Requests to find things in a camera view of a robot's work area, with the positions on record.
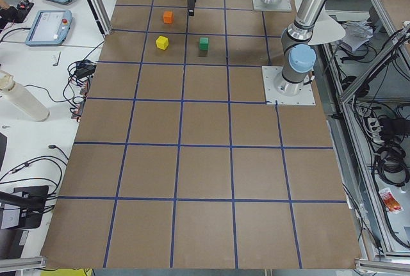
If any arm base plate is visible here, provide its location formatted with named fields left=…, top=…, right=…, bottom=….
left=262, top=66, right=316, bottom=106
left=252, top=0, right=292, bottom=12

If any white bottle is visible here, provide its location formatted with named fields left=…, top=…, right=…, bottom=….
left=1, top=70, right=50, bottom=122

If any orange wooden block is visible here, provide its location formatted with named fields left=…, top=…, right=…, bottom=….
left=163, top=10, right=174, bottom=24

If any red snack packet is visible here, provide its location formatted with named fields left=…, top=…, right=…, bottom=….
left=379, top=188, right=403, bottom=213

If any green wooden block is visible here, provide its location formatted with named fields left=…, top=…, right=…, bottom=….
left=199, top=37, right=209, bottom=51

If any near teach pendant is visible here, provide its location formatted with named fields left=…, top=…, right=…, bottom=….
left=25, top=10, right=72, bottom=46

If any black monitor stand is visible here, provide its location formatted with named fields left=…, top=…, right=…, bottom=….
left=1, top=186, right=49, bottom=229

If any brown paper table mat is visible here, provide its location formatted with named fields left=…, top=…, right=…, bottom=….
left=42, top=0, right=360, bottom=269

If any yellow wooden block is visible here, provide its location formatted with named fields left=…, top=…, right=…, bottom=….
left=156, top=35, right=169, bottom=51

